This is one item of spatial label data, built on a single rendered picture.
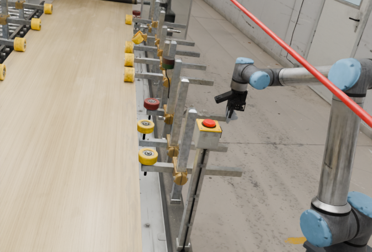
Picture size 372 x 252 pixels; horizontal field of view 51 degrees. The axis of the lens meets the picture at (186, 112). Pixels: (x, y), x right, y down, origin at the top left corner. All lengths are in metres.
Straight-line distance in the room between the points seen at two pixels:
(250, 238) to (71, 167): 1.53
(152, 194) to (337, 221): 0.80
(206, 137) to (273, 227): 1.74
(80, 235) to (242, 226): 1.70
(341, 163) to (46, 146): 1.13
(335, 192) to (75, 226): 0.95
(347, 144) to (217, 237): 1.34
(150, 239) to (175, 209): 0.16
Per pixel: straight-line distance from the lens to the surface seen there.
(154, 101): 2.06
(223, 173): 1.71
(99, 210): 1.33
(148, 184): 1.92
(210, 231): 2.68
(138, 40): 2.94
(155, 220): 1.74
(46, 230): 1.27
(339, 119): 1.54
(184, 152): 1.56
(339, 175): 1.59
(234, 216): 2.84
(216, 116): 2.13
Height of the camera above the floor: 1.78
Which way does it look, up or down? 26 degrees down
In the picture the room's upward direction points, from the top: 11 degrees clockwise
